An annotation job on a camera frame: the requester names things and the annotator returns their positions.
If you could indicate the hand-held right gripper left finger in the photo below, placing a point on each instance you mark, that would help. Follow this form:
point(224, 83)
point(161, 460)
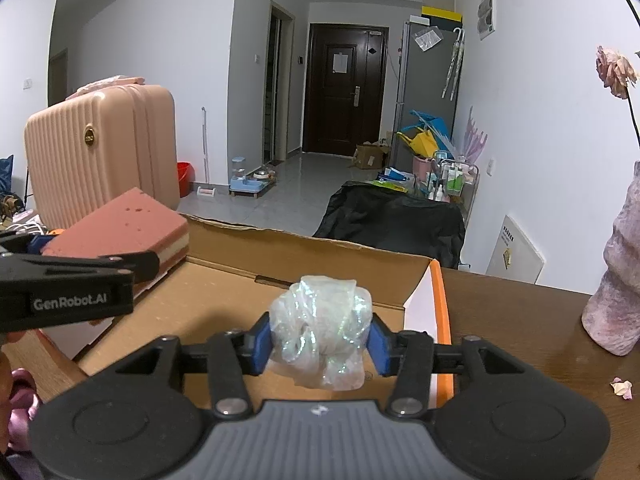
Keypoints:
point(259, 345)

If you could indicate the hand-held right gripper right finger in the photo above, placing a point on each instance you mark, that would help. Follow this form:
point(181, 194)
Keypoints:
point(377, 345)

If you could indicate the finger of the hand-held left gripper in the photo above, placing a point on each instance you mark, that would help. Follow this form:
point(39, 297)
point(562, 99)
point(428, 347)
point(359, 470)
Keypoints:
point(142, 265)
point(39, 244)

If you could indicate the pink layered sponge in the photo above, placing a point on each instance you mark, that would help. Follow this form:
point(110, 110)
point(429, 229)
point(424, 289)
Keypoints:
point(125, 220)

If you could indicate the orange cardboard box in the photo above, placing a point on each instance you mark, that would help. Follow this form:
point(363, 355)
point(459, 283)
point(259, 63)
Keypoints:
point(200, 280)

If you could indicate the clear plastic bag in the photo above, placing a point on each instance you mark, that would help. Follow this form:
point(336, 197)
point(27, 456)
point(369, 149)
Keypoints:
point(427, 39)
point(320, 320)

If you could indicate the pink satin scrunchie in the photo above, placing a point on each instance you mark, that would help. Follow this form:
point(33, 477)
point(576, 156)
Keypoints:
point(22, 385)

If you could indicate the small brown toy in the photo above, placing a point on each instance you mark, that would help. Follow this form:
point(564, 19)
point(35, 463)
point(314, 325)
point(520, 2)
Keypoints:
point(10, 205)

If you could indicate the blue cushion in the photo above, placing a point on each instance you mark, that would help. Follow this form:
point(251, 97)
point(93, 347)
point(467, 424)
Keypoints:
point(6, 175)

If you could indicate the red bucket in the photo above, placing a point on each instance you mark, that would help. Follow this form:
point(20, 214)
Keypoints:
point(184, 180)

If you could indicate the pink ribbed suitcase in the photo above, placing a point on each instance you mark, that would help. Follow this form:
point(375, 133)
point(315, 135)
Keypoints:
point(100, 160)

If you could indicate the black cloth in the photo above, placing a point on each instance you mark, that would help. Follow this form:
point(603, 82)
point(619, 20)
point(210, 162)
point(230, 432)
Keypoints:
point(390, 225)

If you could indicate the white mop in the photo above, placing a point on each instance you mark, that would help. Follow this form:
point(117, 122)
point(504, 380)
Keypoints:
point(204, 160)

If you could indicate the blue pet feeder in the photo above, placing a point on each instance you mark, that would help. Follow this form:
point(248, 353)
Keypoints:
point(250, 182)

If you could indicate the white board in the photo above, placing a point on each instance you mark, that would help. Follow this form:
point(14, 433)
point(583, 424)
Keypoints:
point(515, 255)

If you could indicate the blue white packet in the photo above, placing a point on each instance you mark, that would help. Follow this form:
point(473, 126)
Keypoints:
point(397, 175)

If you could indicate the pink cloth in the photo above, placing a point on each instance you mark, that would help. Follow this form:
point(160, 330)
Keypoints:
point(112, 82)

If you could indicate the green white bottle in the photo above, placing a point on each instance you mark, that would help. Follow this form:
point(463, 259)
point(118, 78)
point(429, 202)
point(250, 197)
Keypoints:
point(454, 180)

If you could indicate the pink bin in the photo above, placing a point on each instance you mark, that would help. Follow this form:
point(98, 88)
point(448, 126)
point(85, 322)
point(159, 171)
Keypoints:
point(422, 167)

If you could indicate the brown floor carton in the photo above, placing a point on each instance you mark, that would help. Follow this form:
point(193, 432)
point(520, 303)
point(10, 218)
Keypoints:
point(370, 157)

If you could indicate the yellow bag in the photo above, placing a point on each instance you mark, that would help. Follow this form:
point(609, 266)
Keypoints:
point(420, 144)

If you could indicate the blue plastic rack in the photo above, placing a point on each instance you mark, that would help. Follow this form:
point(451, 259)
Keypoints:
point(430, 121)

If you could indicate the purple wing decoration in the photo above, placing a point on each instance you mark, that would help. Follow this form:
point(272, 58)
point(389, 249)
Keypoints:
point(475, 135)

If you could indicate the dark brown entrance door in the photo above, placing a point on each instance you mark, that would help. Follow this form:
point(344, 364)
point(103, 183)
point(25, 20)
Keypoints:
point(320, 110)

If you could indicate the pink fallen petal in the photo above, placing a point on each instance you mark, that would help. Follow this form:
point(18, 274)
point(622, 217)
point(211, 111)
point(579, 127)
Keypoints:
point(621, 388)

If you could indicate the pink textured vase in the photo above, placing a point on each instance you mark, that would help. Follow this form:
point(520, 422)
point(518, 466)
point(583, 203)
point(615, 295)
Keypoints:
point(620, 285)

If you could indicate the grey refrigerator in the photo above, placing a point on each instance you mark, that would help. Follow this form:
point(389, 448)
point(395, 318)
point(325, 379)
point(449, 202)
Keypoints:
point(425, 85)

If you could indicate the white paper sheet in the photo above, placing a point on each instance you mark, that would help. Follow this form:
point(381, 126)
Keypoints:
point(340, 63)

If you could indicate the white folded umbrella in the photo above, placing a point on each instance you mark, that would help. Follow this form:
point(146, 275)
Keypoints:
point(457, 60)
point(448, 70)

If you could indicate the yellow black box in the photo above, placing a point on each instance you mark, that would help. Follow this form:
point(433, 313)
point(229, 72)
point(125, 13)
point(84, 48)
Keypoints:
point(442, 15)

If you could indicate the white wall socket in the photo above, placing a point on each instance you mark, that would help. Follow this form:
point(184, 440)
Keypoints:
point(491, 167)

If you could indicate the brown door frame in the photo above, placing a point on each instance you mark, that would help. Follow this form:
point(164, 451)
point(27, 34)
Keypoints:
point(290, 85)

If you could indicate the white wall panel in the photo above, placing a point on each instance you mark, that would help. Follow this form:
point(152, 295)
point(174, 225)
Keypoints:
point(486, 12)

